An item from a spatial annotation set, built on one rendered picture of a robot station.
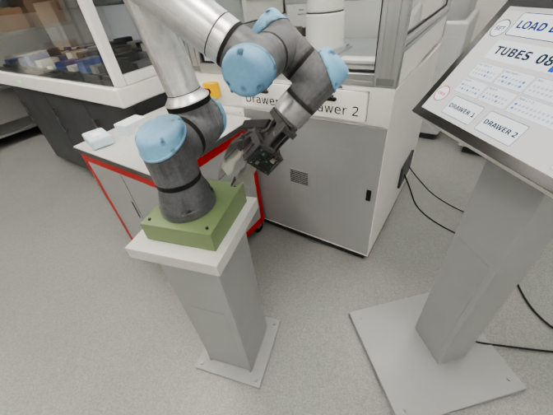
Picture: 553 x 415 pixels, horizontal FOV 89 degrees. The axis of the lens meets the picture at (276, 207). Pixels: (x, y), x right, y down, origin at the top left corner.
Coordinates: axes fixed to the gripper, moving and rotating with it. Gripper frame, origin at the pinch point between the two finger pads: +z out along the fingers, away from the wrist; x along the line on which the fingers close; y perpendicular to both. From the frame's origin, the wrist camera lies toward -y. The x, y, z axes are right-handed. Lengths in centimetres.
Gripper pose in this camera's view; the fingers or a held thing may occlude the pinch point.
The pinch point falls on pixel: (228, 176)
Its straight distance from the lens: 71.2
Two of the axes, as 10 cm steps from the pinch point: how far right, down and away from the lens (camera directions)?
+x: 7.0, 3.9, 6.0
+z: -6.7, 6.5, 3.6
